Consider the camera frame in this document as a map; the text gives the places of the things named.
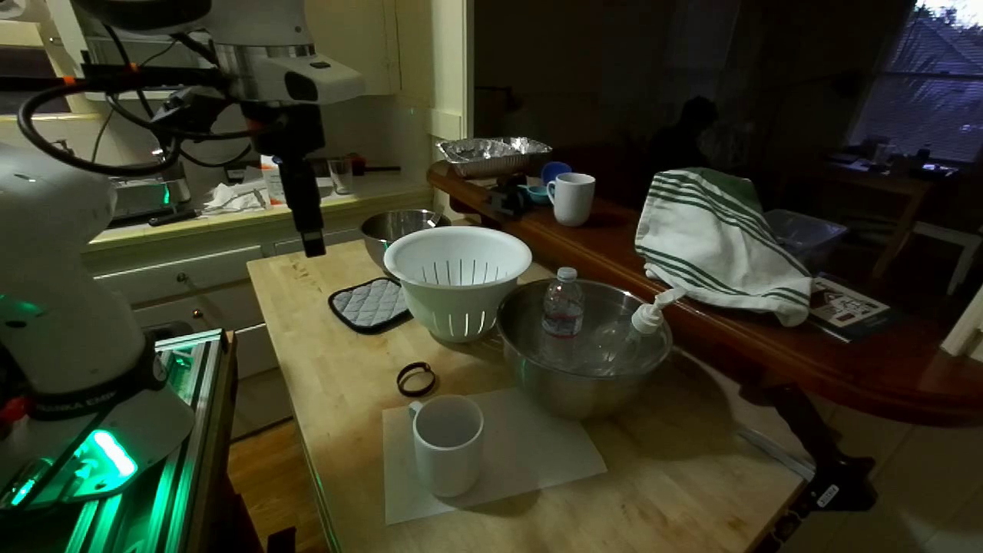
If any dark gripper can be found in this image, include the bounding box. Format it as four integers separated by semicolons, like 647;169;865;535
243;101;327;257

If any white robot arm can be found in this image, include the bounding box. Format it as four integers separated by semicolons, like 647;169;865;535
0;0;363;396

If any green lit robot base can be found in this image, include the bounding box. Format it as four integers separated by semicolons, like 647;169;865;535
0;330;238;553

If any white cup on table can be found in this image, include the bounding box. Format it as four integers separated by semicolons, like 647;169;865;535
410;396;485;502

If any small steel bowl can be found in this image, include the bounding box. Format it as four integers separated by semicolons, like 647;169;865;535
359;209;442;257

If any grey quilted pot holder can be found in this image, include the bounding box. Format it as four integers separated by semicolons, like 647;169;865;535
330;276;410;334

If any aluminium foil tray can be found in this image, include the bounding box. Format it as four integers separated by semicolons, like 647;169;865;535
436;134;550;175

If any white plastic colander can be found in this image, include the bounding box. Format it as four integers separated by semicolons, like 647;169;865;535
385;228;531;345

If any white mug on counter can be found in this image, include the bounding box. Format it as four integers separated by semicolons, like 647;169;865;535
546;173;595;228

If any clear plastic water bottle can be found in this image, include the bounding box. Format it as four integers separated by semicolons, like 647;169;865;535
541;266;584;338

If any large steel mixing bowl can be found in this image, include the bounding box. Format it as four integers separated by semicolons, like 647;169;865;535
497;278;674;419

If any striped white dish towel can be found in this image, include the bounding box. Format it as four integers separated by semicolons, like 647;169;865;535
633;165;812;330

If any black cable bundle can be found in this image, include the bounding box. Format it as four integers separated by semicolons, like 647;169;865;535
11;17;257;177

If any black rubber ring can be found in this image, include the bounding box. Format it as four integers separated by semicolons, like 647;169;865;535
394;359;439;400

